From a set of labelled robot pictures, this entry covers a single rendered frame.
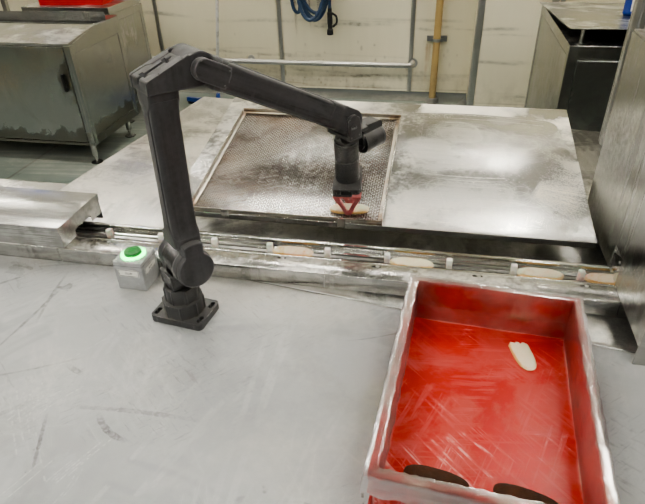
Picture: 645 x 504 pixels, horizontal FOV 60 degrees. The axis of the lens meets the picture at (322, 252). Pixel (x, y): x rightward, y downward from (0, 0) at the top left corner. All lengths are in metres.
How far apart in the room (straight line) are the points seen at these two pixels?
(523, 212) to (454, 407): 0.60
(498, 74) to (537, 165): 3.09
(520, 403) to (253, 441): 0.46
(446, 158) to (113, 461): 1.11
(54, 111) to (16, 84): 0.27
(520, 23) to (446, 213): 3.29
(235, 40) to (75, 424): 4.42
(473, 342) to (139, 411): 0.64
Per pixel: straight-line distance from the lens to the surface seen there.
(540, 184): 1.55
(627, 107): 1.39
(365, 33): 4.93
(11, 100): 4.29
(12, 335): 1.33
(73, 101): 4.02
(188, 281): 1.14
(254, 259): 1.30
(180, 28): 5.38
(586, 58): 2.88
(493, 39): 4.60
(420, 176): 1.53
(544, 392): 1.09
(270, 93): 1.11
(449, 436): 0.99
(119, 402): 1.10
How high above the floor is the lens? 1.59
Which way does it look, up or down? 34 degrees down
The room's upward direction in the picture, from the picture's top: 2 degrees counter-clockwise
